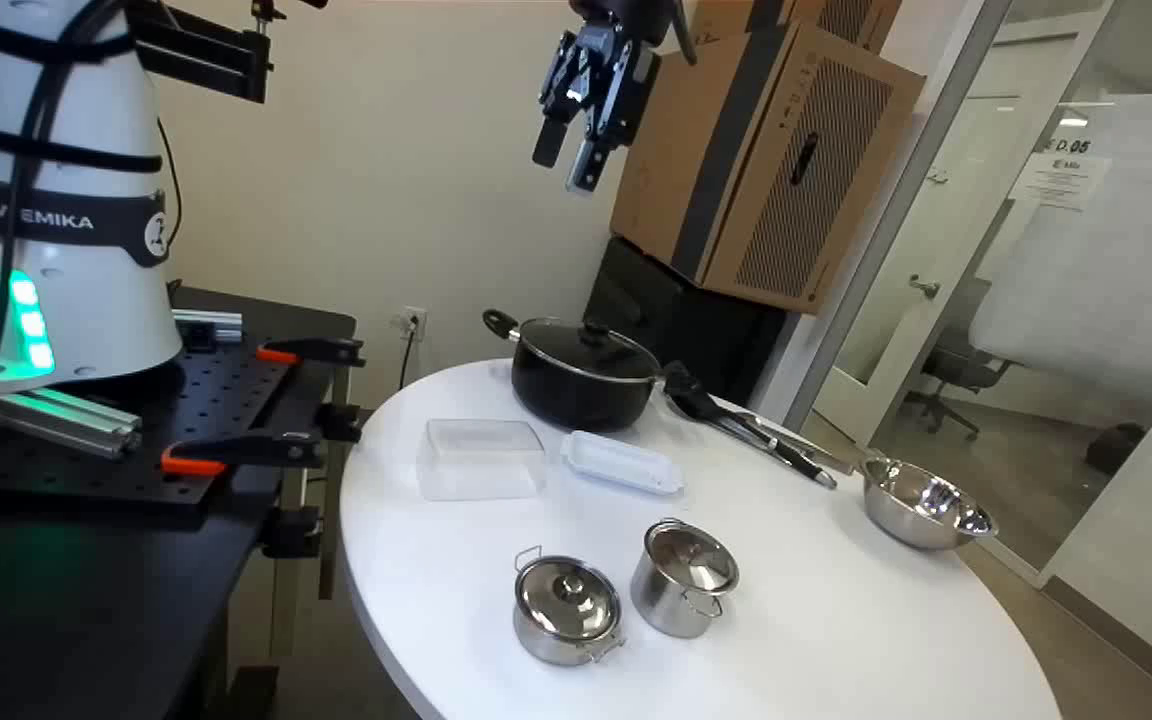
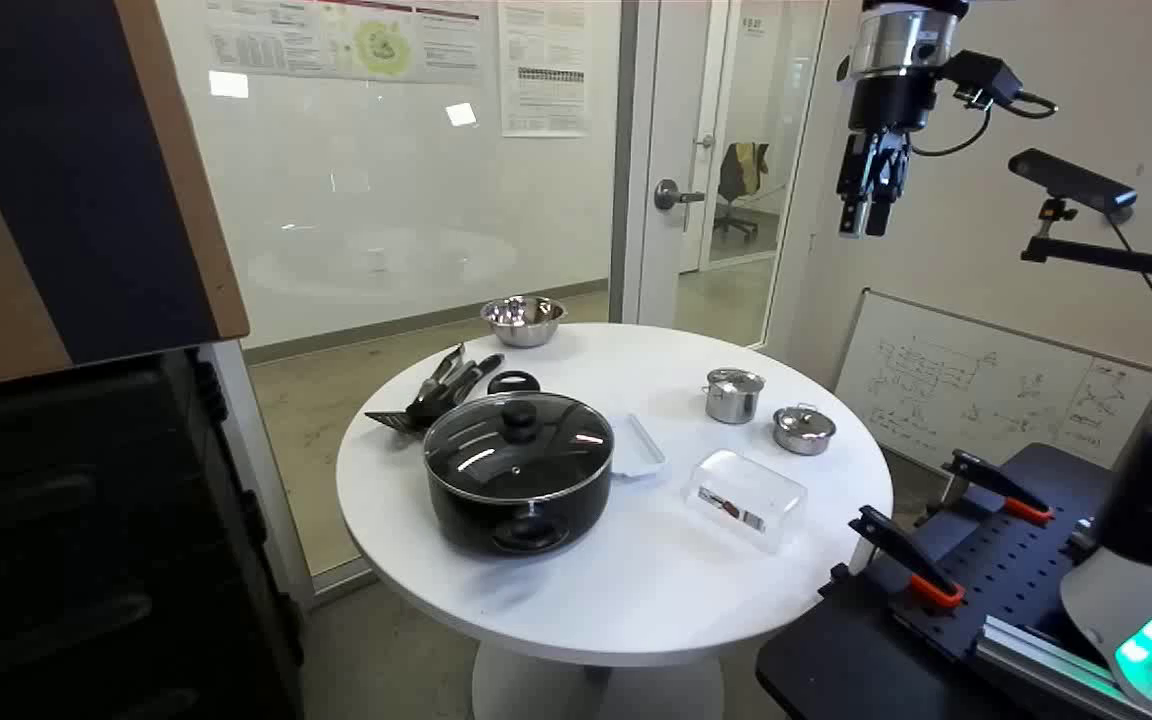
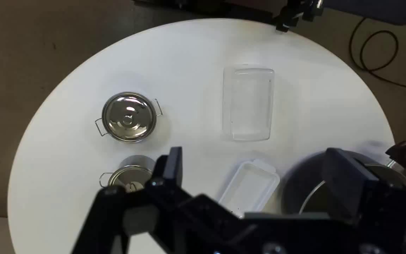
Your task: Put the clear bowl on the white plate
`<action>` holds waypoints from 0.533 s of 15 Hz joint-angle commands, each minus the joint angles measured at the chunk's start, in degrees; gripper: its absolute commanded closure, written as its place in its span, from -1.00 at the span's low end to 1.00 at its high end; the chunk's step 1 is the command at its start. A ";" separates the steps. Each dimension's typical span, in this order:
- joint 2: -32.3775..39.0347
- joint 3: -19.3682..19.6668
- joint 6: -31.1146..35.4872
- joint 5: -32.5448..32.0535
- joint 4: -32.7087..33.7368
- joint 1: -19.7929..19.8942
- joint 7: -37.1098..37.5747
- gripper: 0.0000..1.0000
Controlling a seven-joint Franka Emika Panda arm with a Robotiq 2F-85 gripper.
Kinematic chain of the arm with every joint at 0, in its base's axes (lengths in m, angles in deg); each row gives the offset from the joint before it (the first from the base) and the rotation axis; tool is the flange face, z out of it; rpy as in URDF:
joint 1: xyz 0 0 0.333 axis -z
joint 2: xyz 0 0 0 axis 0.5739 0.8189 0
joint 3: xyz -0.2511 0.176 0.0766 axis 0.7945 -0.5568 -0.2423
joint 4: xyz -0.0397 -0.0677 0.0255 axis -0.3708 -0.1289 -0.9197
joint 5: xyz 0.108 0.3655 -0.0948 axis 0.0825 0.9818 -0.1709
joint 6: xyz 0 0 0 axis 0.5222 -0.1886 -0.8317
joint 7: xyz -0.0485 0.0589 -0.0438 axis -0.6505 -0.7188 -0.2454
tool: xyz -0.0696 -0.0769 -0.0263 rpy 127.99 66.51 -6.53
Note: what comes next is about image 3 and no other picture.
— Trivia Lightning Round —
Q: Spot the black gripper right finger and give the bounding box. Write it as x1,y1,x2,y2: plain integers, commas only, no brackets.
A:
245,149,406,254

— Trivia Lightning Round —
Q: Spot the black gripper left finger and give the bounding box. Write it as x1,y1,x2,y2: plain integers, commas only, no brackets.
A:
73,147,242,254

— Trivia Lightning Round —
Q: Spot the clear rectangular plastic container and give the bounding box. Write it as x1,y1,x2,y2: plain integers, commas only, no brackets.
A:
223,67,276,143

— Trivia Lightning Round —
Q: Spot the open small steel pot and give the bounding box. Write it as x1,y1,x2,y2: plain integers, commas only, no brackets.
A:
99,156,156,192

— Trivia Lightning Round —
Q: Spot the black frying pan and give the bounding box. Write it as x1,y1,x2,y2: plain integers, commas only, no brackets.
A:
280,150,350,216

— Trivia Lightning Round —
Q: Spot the white rectangular plastic lid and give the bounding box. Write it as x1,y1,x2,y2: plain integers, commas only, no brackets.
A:
216,160,281,215

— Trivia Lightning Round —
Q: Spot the lidded small steel pot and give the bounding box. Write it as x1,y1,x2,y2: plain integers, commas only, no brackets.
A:
95,92,164,143

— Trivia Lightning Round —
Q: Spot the round white table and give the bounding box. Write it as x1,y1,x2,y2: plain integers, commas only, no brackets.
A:
9,19,395,254

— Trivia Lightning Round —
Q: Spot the black clamp at table edge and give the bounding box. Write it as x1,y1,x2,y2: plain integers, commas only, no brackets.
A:
274,0,325,31

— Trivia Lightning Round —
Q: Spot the black cable on floor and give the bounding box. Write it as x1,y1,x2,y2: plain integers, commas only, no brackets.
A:
349,17,406,95

